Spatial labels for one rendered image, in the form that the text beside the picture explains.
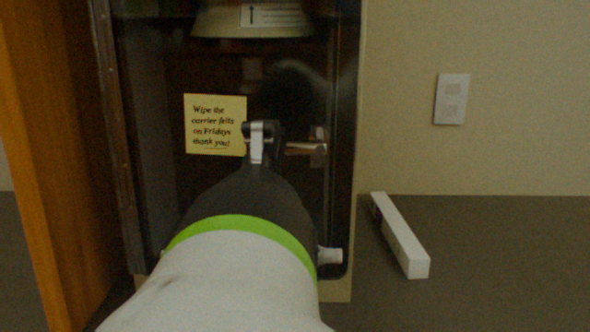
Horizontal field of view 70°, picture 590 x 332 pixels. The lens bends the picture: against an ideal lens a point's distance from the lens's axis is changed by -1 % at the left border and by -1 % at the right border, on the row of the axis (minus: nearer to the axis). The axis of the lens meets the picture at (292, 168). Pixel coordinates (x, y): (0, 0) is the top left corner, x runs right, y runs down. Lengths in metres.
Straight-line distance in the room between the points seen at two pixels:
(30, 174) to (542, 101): 0.99
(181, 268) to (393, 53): 0.84
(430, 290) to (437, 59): 0.51
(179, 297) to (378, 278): 0.58
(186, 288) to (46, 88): 0.44
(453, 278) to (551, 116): 0.52
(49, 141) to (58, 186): 0.06
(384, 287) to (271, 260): 0.52
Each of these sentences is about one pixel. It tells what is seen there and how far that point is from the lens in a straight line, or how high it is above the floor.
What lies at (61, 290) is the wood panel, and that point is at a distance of 0.62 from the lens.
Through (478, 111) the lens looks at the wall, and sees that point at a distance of 1.06.
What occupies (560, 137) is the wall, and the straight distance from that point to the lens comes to 1.16.
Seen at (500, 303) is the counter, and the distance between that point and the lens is 0.73.
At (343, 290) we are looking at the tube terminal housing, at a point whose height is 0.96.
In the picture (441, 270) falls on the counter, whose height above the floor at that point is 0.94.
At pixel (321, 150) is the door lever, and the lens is 0.48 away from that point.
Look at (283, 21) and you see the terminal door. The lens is 0.51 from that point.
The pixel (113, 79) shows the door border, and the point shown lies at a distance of 0.56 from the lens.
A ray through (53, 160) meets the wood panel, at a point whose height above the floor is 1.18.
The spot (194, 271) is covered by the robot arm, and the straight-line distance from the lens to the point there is 0.18.
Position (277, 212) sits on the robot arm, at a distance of 0.25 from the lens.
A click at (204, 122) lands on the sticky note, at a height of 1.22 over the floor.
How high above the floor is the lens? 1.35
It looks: 21 degrees down
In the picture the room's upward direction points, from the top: straight up
